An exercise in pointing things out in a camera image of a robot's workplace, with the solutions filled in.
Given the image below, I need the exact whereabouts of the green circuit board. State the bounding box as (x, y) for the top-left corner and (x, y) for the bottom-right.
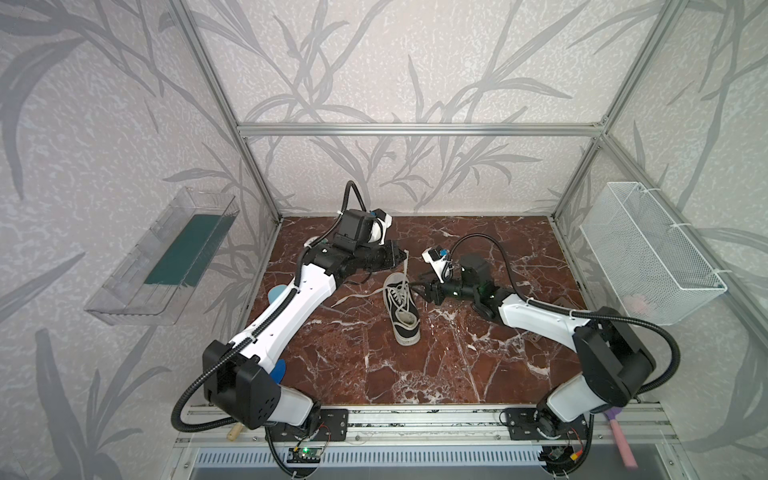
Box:
(285, 446), (326, 465)

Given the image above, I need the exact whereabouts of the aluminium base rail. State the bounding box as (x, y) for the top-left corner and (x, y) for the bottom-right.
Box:
(173, 403), (680, 447)

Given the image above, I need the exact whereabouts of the aluminium frame post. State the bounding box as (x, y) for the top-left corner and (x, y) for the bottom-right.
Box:
(551, 0), (688, 220)

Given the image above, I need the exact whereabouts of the aluminium horizontal frame bar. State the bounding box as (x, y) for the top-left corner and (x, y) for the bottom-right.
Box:
(237, 123), (602, 137)

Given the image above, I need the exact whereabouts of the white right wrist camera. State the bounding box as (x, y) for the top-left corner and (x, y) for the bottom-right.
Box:
(422, 246), (450, 283)

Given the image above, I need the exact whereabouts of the light blue toy shovel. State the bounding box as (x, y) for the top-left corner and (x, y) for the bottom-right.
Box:
(267, 284), (288, 305)

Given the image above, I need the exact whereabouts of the white shoelace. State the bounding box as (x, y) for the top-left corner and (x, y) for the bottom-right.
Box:
(397, 250), (411, 303)

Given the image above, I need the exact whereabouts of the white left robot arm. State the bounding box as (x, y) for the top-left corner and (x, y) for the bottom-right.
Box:
(170, 181), (406, 437)

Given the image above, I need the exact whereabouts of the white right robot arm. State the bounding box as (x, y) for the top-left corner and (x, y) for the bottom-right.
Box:
(409, 233), (682, 433)

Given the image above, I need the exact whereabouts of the white wire mesh basket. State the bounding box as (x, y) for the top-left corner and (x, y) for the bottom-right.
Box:
(580, 182), (728, 326)

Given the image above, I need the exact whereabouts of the blue toy spatula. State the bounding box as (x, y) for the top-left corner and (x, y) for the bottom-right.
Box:
(269, 359), (287, 384)

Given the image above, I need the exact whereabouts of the purple pink toy shovel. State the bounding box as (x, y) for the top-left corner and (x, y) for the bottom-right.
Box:
(604, 407), (638, 470)

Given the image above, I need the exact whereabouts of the clear plastic wall tray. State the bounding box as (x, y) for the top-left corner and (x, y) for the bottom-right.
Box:
(85, 187), (240, 326)

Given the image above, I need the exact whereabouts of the pink object in basket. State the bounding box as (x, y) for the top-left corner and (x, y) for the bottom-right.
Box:
(621, 294), (652, 318)

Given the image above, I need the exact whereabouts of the black white canvas sneaker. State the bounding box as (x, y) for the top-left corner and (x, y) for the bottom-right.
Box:
(383, 272), (420, 347)

